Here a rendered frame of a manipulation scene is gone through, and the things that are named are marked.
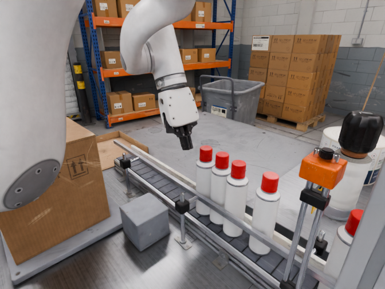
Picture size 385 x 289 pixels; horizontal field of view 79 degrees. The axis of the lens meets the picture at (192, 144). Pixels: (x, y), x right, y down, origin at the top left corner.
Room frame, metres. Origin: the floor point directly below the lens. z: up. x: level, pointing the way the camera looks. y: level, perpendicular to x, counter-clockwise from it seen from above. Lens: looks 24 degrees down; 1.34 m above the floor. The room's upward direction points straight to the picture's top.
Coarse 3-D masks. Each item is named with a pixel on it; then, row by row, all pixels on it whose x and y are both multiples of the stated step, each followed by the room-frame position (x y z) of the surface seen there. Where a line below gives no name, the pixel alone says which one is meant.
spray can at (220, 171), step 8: (224, 152) 0.52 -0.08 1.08; (216, 160) 0.50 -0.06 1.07; (224, 160) 0.49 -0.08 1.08; (216, 168) 0.50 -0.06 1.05; (224, 168) 0.49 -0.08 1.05; (216, 176) 0.49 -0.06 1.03; (224, 176) 0.48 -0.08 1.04; (216, 184) 0.49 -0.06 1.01; (224, 184) 0.48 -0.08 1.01; (216, 192) 0.49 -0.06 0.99; (224, 192) 0.48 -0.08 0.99; (216, 200) 0.48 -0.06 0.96; (224, 200) 0.48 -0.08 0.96; (224, 208) 0.48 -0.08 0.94; (216, 216) 0.48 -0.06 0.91; (216, 224) 0.48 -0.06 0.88
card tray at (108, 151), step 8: (96, 136) 1.14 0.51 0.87; (104, 136) 1.17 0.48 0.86; (112, 136) 1.20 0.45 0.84; (120, 136) 1.21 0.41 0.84; (128, 136) 1.14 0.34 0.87; (104, 144) 1.11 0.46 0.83; (112, 144) 1.11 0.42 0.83; (128, 144) 1.11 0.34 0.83; (136, 144) 1.08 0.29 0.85; (104, 152) 1.02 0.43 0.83; (112, 152) 1.02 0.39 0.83; (120, 152) 1.02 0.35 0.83; (104, 160) 0.94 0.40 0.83; (112, 160) 0.94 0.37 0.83; (104, 168) 0.87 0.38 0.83
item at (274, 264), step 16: (144, 176) 0.73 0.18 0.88; (160, 176) 0.73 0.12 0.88; (176, 192) 0.63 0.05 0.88; (192, 208) 0.55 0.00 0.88; (208, 224) 0.49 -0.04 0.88; (240, 240) 0.43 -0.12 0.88; (256, 256) 0.38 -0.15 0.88; (272, 256) 0.38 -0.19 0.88; (272, 272) 0.35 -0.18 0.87; (304, 288) 0.31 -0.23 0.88
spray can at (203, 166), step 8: (200, 152) 0.54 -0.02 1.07; (208, 152) 0.53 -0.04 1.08; (200, 160) 0.54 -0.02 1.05; (208, 160) 0.53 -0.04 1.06; (200, 168) 0.52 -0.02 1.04; (208, 168) 0.52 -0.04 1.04; (200, 176) 0.52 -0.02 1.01; (208, 176) 0.52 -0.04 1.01; (200, 184) 0.52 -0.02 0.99; (208, 184) 0.52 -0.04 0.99; (200, 192) 0.52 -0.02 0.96; (208, 192) 0.52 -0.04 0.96; (200, 208) 0.52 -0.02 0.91; (208, 208) 0.52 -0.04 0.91
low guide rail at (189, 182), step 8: (136, 152) 0.89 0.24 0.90; (144, 152) 0.86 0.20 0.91; (152, 160) 0.80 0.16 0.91; (168, 168) 0.73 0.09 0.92; (176, 176) 0.69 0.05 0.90; (184, 176) 0.68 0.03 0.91; (192, 184) 0.63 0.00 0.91; (248, 216) 0.48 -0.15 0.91; (280, 240) 0.41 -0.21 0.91; (288, 240) 0.40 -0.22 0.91; (288, 248) 0.39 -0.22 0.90; (312, 256) 0.36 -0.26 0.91; (312, 264) 0.35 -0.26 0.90; (320, 264) 0.34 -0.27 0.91
